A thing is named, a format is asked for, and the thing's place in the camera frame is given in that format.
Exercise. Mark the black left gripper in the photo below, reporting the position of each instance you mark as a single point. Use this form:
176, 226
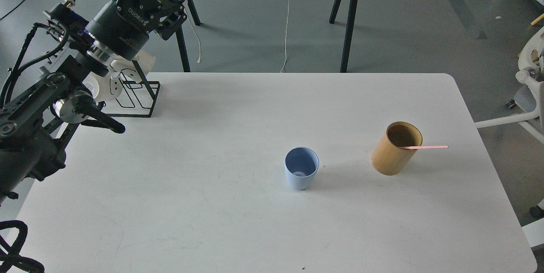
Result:
124, 26

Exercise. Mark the blue plastic cup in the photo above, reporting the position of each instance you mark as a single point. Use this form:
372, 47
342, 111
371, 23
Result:
300, 166

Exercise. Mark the pink chopstick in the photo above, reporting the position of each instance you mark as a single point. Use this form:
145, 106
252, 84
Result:
413, 148

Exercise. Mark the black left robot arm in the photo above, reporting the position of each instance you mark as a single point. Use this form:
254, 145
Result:
44, 99

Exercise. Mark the white square mug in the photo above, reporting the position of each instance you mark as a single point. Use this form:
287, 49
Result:
146, 61

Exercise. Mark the white mug on rack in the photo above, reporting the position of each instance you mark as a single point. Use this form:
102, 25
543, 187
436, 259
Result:
104, 88

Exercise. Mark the bamboo cylinder holder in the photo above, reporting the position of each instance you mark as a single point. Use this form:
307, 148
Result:
391, 155

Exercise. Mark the white office chair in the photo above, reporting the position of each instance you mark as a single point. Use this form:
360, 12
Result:
529, 98

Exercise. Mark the black wire mug rack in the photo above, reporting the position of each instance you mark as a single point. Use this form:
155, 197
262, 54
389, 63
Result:
138, 98

